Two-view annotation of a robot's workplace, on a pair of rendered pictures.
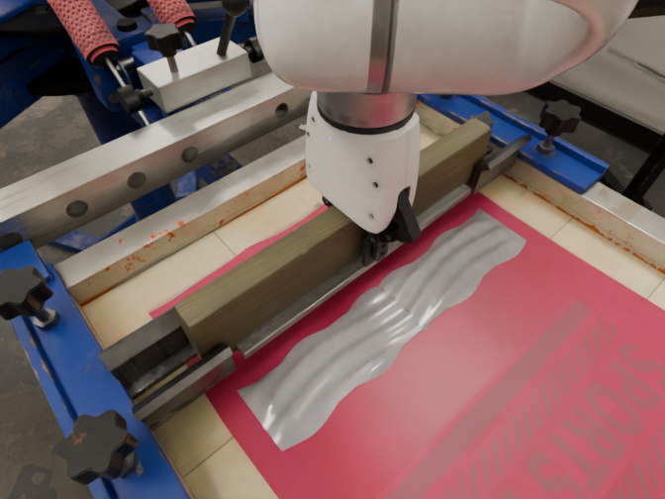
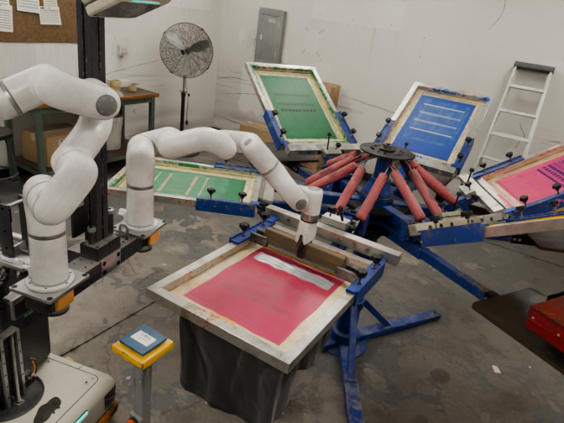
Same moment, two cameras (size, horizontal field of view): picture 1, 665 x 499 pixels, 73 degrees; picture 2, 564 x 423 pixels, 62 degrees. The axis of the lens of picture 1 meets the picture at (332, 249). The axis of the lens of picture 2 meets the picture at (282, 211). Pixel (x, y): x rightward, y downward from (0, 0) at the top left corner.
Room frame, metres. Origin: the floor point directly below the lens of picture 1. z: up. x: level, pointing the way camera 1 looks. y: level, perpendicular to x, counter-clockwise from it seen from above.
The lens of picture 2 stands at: (-0.42, -1.61, 1.93)
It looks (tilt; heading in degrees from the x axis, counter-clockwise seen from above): 23 degrees down; 69
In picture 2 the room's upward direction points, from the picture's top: 8 degrees clockwise
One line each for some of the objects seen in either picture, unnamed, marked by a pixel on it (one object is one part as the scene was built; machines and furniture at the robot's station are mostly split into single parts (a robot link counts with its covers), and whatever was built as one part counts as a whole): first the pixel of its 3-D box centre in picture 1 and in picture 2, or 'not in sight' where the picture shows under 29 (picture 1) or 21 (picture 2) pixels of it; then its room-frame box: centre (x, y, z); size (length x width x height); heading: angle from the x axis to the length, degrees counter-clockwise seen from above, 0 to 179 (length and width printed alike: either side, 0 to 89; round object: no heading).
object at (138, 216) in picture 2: not in sight; (136, 204); (-0.37, 0.01, 1.21); 0.16 x 0.13 x 0.15; 144
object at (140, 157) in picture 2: not in sight; (140, 163); (-0.36, 0.01, 1.37); 0.13 x 0.10 x 0.16; 88
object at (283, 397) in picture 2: not in sight; (306, 357); (0.24, -0.35, 0.74); 0.46 x 0.04 x 0.42; 41
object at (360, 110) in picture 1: (360, 77); (310, 215); (0.31, -0.02, 1.18); 0.09 x 0.07 x 0.03; 41
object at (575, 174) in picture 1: (486, 137); (365, 281); (0.51, -0.21, 0.97); 0.30 x 0.05 x 0.07; 41
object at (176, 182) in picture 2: not in sight; (217, 171); (0.08, 0.83, 1.05); 1.08 x 0.61 x 0.23; 161
